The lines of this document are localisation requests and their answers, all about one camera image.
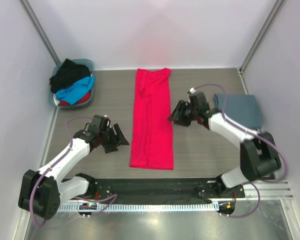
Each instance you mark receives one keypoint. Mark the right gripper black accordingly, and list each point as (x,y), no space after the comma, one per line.
(177,116)

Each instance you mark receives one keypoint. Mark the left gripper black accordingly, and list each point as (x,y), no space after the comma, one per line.
(120,140)

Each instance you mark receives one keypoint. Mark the pink red t shirt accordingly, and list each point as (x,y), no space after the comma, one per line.
(152,132)

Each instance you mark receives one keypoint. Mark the grey blue t shirt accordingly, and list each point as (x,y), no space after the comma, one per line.
(242,108)

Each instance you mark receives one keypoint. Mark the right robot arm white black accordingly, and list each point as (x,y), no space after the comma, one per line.
(258,156)

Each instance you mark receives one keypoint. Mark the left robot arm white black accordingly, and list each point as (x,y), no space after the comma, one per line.
(44,190)

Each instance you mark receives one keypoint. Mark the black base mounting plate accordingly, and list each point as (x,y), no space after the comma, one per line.
(162,190)

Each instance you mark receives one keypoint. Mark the red garment in basket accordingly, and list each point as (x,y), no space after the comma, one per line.
(84,99)

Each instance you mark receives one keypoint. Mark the bright blue t shirt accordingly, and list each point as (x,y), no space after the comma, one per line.
(77,90)

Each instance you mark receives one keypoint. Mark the white garment in basket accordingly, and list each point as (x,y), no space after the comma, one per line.
(55,100)

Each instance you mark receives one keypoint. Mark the teal plastic laundry basket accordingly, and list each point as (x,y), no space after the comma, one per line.
(88,63)

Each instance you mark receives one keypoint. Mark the black t shirt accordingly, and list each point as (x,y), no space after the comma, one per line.
(68,73)

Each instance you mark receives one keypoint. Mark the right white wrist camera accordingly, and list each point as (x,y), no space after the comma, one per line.
(192,91)

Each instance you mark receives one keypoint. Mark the white slotted cable duct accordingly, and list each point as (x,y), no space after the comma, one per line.
(85,207)

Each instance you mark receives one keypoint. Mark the aluminium front rail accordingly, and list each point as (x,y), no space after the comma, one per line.
(268,190)

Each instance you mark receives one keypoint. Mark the right aluminium frame post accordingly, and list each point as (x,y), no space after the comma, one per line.
(274,11)

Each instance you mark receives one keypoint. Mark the aluminium frame post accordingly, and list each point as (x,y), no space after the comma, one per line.
(40,30)
(274,11)

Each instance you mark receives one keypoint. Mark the left aluminium frame post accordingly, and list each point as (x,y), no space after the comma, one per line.
(40,30)

